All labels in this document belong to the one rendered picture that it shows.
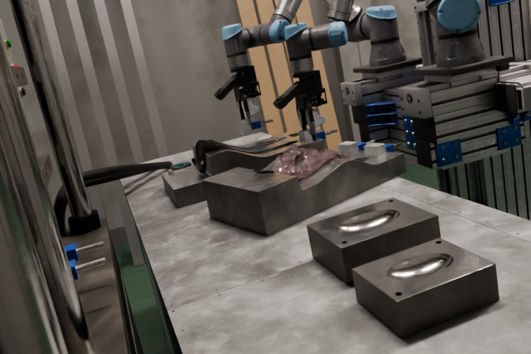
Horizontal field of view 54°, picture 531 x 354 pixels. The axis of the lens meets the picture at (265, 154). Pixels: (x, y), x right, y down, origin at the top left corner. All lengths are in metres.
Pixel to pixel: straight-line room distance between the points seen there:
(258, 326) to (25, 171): 0.43
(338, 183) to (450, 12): 0.60
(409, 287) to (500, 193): 1.39
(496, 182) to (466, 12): 0.76
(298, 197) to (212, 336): 0.48
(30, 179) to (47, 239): 0.10
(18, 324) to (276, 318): 0.49
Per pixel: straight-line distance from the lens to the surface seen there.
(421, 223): 0.99
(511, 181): 2.18
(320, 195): 1.30
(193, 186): 1.59
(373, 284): 0.82
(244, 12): 3.66
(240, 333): 0.88
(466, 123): 1.78
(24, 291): 0.49
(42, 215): 0.89
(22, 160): 0.88
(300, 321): 0.87
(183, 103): 3.85
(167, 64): 3.83
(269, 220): 1.22
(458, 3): 1.61
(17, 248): 0.48
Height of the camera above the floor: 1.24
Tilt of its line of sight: 12 degrees down
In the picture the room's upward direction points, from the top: 11 degrees counter-clockwise
